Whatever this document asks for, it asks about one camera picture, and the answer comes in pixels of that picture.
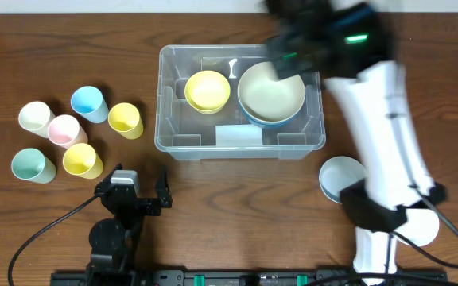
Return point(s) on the small white bowl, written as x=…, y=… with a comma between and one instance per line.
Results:
x=422, y=226

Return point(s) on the small yellow bowl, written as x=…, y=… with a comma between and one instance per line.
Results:
x=207, y=91

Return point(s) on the light blue cup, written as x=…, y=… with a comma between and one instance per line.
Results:
x=88, y=101

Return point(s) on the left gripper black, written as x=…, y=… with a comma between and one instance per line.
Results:
x=134, y=202

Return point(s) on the large beige bowl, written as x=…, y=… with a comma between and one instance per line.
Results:
x=267, y=98

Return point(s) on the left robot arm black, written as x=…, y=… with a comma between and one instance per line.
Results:
x=114, y=240

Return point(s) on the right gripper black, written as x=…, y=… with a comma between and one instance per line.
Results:
x=289, y=58

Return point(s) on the yellow cup front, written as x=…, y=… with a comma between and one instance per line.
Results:
x=83, y=161

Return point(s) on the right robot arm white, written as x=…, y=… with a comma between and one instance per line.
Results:
x=352, y=47

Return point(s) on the yellow cup right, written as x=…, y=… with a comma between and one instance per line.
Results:
x=125, y=119

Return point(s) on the cream white cup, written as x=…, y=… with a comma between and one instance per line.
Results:
x=35, y=117

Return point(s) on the pink cup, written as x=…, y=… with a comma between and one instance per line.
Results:
x=66, y=131

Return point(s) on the small grey-blue bowl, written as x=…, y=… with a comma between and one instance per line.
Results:
x=338, y=173

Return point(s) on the yellow cup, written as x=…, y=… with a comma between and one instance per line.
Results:
x=125, y=119
x=83, y=161

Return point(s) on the dark blue bowl front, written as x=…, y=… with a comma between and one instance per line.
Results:
x=267, y=125

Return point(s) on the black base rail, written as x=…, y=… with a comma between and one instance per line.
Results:
x=188, y=278

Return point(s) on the mint green cup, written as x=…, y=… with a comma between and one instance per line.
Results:
x=32, y=165

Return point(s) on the white label in container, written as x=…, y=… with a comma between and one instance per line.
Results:
x=238, y=136

